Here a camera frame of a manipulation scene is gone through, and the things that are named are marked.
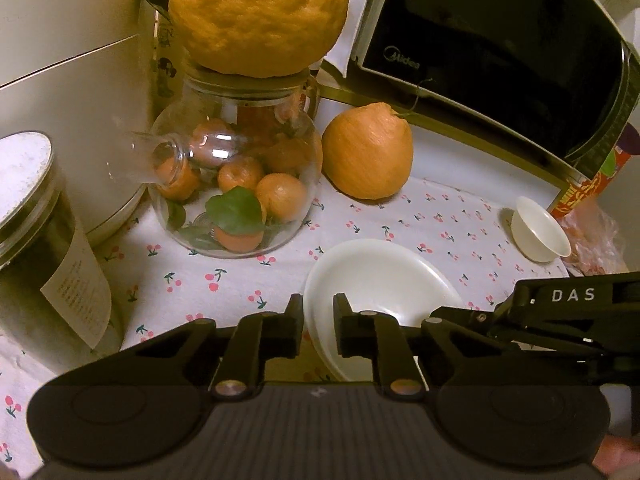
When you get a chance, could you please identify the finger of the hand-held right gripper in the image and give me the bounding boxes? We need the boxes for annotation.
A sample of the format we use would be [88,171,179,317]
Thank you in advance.
[440,307,516,342]

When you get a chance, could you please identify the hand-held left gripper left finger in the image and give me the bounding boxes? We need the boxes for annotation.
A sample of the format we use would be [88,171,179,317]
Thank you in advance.
[134,293,304,402]

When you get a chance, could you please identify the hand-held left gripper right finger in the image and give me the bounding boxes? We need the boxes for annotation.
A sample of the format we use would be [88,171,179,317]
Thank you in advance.
[333,293,503,402]

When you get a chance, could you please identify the white bowl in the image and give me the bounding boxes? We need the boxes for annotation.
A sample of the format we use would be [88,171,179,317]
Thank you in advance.
[305,239,467,363]

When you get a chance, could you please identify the clear bag of snacks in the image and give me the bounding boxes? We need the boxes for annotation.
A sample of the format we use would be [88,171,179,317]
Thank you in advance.
[562,205,629,277]

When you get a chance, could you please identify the small cream bowl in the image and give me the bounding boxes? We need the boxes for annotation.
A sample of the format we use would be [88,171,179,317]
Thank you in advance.
[510,196,572,264]

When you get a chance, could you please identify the cherry print tablecloth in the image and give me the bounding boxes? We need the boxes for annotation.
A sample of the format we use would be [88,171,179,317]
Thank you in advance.
[0,175,573,467]

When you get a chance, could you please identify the pile of small mandarins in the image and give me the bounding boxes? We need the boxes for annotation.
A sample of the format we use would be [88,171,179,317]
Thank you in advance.
[150,105,323,254]

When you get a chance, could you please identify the large orange without leaves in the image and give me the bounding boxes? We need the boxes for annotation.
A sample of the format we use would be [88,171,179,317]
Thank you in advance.
[321,102,415,200]

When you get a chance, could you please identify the glass teapot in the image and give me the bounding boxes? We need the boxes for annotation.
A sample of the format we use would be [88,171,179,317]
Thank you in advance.
[112,62,324,260]

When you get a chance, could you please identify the clear jar with dark contents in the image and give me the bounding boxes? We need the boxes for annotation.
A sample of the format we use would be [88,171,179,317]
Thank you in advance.
[0,131,124,362]

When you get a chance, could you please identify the black microwave oven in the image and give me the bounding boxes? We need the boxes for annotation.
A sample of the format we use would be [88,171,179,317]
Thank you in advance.
[345,0,640,177]

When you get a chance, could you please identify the printed white canister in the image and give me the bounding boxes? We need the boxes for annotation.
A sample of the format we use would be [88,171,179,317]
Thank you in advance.
[149,7,187,103]

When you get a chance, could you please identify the large orange with leaves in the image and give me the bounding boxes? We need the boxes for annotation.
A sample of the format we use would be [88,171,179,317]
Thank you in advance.
[139,0,350,79]

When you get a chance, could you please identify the white air fryer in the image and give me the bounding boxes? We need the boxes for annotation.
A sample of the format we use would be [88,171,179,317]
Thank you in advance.
[0,0,168,249]

